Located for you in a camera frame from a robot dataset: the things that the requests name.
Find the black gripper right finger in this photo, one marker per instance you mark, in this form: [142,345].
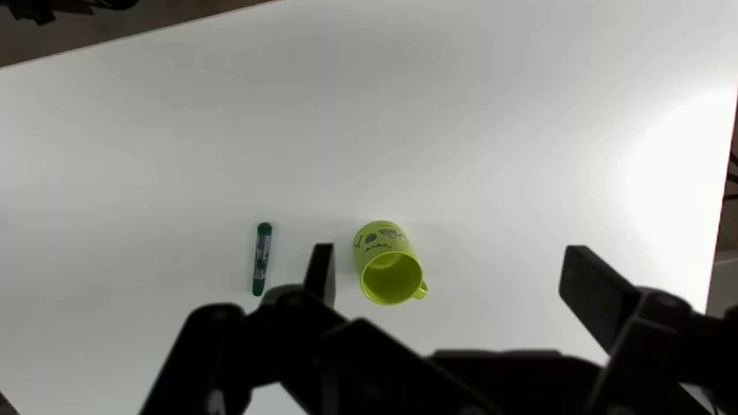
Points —
[661,353]

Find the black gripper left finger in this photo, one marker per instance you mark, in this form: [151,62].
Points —
[255,360]

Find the yellow-green mug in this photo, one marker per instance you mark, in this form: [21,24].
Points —
[376,243]

